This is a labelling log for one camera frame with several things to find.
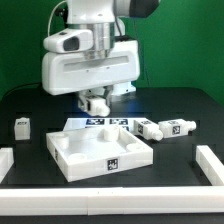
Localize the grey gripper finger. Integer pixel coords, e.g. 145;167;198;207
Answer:
103;86;111;104
78;91;88;112

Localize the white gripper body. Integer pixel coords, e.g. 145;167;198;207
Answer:
42;29;139;95

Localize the white square table top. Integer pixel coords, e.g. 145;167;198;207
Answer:
46;125;153;182

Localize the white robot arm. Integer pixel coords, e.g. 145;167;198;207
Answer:
42;0;160;116

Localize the white sheet with tags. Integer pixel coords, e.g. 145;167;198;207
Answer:
64;118;150;131

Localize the white left fence bar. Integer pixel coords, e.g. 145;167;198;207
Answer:
0;148;14;183

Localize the white fence bar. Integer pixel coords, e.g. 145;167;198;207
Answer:
0;186;224;216
0;148;14;183
196;145;224;186

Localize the white front fence bar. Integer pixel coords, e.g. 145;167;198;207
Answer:
0;186;224;216

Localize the white right fence bar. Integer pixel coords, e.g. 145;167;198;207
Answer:
196;145;224;186

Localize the black cable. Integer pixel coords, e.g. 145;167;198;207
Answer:
1;83;44;101

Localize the white cable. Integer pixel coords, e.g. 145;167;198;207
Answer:
47;0;68;38

